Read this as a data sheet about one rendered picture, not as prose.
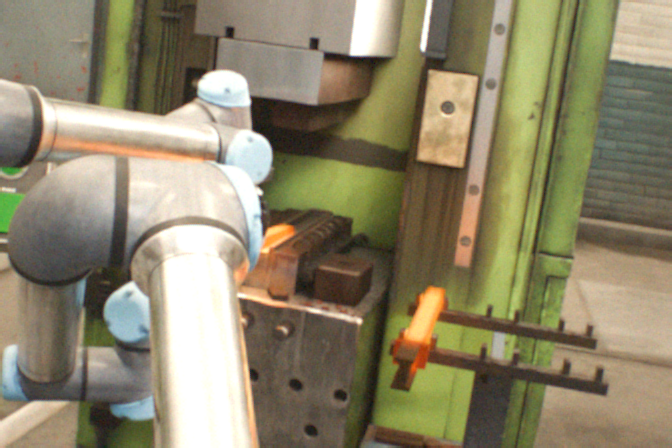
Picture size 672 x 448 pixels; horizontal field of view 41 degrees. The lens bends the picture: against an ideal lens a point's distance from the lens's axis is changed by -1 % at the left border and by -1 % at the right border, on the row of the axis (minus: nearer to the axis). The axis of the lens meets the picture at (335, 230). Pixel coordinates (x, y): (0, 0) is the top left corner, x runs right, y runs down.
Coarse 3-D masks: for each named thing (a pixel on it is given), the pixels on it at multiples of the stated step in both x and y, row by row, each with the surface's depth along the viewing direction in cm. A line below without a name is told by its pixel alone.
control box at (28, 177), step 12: (24, 168) 166; (36, 168) 167; (48, 168) 167; (0, 180) 165; (12, 180) 165; (24, 180) 166; (36, 180) 166; (12, 192) 165; (24, 192) 165; (0, 240) 162
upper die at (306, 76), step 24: (240, 48) 162; (264, 48) 161; (288, 48) 160; (240, 72) 163; (264, 72) 162; (288, 72) 161; (312, 72) 160; (336, 72) 169; (360, 72) 188; (264, 96) 163; (288, 96) 162; (312, 96) 161; (336, 96) 172; (360, 96) 192
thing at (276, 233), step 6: (270, 228) 176; (276, 228) 178; (282, 228) 179; (288, 228) 180; (270, 234) 170; (276, 234) 172; (282, 234) 176; (288, 234) 180; (270, 240) 169; (276, 240) 172; (264, 246) 166
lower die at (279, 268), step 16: (288, 208) 209; (272, 224) 190; (336, 224) 198; (288, 240) 176; (320, 240) 181; (272, 256) 168; (288, 256) 167; (304, 256) 171; (256, 272) 169; (272, 272) 169; (288, 272) 168; (288, 288) 168
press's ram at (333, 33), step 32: (224, 0) 162; (256, 0) 160; (288, 0) 159; (320, 0) 157; (352, 0) 156; (384, 0) 175; (224, 32) 163; (256, 32) 161; (288, 32) 160; (320, 32) 158; (352, 32) 157; (384, 32) 180
